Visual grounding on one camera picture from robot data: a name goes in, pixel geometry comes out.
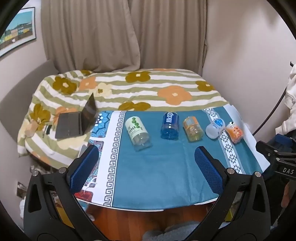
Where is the small orange cup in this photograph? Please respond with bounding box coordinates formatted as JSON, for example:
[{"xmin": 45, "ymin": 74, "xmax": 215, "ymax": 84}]
[{"xmin": 225, "ymin": 122, "xmax": 244, "ymax": 144}]

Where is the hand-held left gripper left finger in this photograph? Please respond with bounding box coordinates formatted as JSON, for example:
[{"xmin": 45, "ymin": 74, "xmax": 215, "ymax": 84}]
[{"xmin": 23, "ymin": 145, "xmax": 109, "ymax": 241}]

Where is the framed wall poster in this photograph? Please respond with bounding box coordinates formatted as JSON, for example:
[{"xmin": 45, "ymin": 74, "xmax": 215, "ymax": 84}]
[{"xmin": 0, "ymin": 7, "xmax": 37, "ymax": 58}]

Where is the clear cup with orange label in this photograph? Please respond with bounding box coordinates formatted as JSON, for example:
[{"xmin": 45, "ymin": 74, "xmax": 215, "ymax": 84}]
[{"xmin": 183, "ymin": 116, "xmax": 204, "ymax": 142}]

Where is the grey laptop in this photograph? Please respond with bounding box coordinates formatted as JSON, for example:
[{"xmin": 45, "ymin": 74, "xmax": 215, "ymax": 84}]
[{"xmin": 55, "ymin": 93, "xmax": 99, "ymax": 139}]

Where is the small white cup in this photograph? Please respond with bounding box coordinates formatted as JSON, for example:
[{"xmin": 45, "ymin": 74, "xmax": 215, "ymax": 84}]
[{"xmin": 205, "ymin": 118, "xmax": 226, "ymax": 139}]

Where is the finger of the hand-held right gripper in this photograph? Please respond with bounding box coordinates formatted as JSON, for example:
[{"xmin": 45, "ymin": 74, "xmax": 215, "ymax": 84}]
[{"xmin": 255, "ymin": 133, "xmax": 296, "ymax": 161}]

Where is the floral striped blanket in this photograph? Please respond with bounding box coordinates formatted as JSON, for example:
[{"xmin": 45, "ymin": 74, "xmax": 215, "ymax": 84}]
[{"xmin": 17, "ymin": 68, "xmax": 229, "ymax": 169}]

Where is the clear cup with green label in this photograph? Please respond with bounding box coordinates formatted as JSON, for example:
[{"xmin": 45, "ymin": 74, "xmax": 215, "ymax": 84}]
[{"xmin": 125, "ymin": 116, "xmax": 153, "ymax": 152}]

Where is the person's right hand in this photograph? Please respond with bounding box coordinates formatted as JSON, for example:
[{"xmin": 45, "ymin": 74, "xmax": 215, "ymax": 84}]
[{"xmin": 280, "ymin": 182, "xmax": 292, "ymax": 208}]

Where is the beige curtain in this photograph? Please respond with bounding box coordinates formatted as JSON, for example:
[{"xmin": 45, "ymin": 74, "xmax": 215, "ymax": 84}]
[{"xmin": 40, "ymin": 0, "xmax": 207, "ymax": 75}]

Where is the blue patterned tablecloth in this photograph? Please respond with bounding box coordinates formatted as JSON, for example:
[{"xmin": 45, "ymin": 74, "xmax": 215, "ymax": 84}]
[{"xmin": 74, "ymin": 109, "xmax": 266, "ymax": 210}]

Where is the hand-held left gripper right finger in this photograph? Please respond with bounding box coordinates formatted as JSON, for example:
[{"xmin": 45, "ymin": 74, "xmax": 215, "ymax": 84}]
[{"xmin": 194, "ymin": 146, "xmax": 272, "ymax": 241}]

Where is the grey fluffy cloth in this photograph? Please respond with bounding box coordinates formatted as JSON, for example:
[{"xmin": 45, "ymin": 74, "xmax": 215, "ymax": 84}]
[{"xmin": 142, "ymin": 221, "xmax": 201, "ymax": 241}]

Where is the black cable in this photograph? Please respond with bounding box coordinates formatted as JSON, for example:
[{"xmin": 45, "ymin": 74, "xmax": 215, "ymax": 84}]
[{"xmin": 252, "ymin": 61, "xmax": 296, "ymax": 136}]

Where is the white cloth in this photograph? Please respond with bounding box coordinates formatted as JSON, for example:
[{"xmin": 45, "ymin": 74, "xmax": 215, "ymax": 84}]
[{"xmin": 276, "ymin": 67, "xmax": 296, "ymax": 135}]

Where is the clear cup with blue label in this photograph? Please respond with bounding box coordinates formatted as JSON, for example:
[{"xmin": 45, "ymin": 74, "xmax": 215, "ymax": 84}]
[{"xmin": 160, "ymin": 112, "xmax": 180, "ymax": 141}]

